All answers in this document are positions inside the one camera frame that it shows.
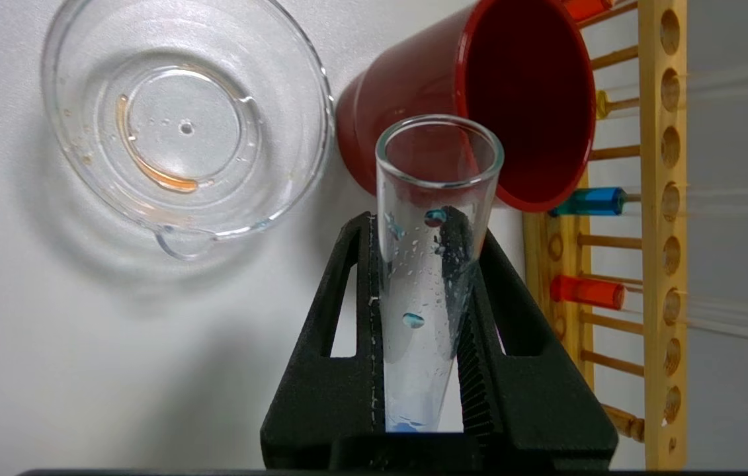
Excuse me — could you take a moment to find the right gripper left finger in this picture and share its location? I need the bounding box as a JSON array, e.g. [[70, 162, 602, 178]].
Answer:
[[260, 212, 388, 470]]

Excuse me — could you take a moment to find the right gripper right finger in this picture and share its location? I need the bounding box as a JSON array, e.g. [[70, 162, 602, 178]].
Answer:
[[443, 205, 619, 470]]

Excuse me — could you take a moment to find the test tube red liquid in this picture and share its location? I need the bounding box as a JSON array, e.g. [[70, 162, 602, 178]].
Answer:
[[549, 274, 748, 348], [562, 0, 616, 22]]

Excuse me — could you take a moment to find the test tube blue liquid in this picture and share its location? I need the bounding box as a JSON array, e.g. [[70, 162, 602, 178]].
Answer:
[[375, 114, 505, 434], [548, 186, 748, 219]]

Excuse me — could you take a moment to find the wooden test tube rack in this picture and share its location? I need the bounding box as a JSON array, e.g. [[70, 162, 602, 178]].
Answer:
[[522, 0, 688, 471]]

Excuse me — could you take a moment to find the test tube yellow liquid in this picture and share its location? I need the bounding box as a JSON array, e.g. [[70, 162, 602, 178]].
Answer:
[[595, 63, 748, 121]]

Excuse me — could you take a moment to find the red plastic cup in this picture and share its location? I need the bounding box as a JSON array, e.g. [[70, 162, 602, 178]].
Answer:
[[335, 0, 597, 214]]

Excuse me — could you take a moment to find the clear glass dish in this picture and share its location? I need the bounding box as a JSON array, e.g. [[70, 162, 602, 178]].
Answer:
[[41, 0, 336, 261]]

